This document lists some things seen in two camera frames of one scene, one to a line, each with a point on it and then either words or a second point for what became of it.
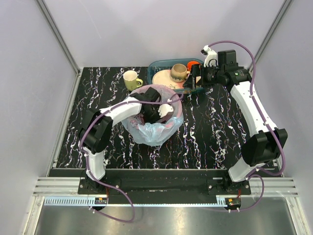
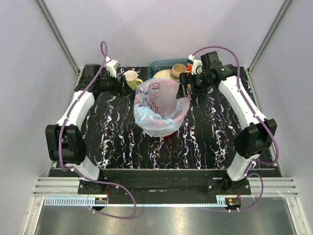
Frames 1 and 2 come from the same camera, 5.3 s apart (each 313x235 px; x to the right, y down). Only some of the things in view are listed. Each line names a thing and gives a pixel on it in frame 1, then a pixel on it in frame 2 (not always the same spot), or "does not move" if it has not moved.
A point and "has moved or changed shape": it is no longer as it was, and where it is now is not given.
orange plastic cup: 190,63 does not move
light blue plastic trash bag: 161,133 has moved or changed shape
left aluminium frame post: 50,24 does not move
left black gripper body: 152,116 → 120,89
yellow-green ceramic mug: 131,80 does not move
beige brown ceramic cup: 178,72 does not move
